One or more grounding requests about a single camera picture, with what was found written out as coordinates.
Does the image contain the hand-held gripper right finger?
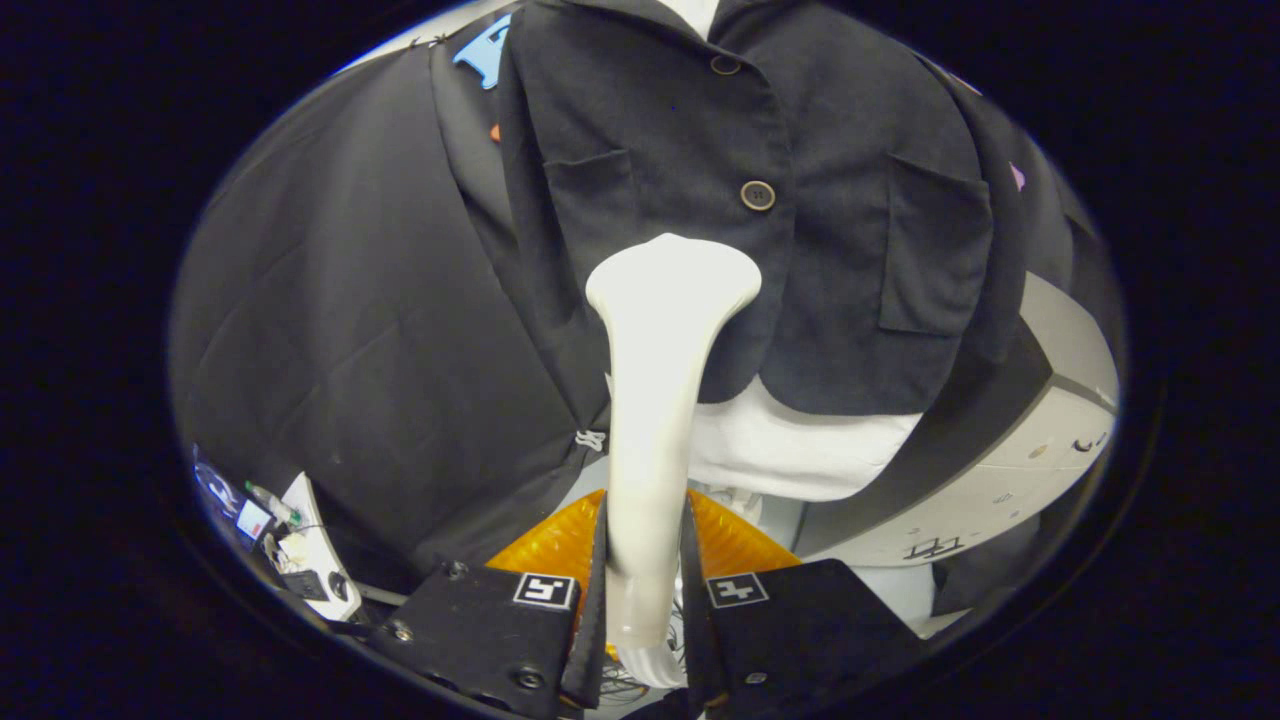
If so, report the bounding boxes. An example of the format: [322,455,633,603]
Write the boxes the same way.
[682,490,926,713]

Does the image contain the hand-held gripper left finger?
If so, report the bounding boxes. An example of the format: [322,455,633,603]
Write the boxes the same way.
[370,490,609,716]

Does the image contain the white garment steamer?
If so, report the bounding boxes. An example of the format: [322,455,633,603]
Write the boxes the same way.
[585,233,763,689]

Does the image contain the black jacket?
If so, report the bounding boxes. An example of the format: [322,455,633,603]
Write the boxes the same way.
[440,0,1031,451]

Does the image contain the white mannequin torso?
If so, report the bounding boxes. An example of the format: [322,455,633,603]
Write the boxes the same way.
[660,0,926,503]

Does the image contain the white flat board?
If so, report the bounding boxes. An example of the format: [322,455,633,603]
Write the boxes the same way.
[278,472,363,621]

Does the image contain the grey cabinet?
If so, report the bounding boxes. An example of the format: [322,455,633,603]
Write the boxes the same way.
[795,270,1119,569]

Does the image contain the black backdrop cloth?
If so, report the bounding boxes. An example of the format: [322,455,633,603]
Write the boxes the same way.
[168,5,1126,601]

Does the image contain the black floor cables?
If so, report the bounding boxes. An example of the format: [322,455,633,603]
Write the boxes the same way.
[598,640,691,703]

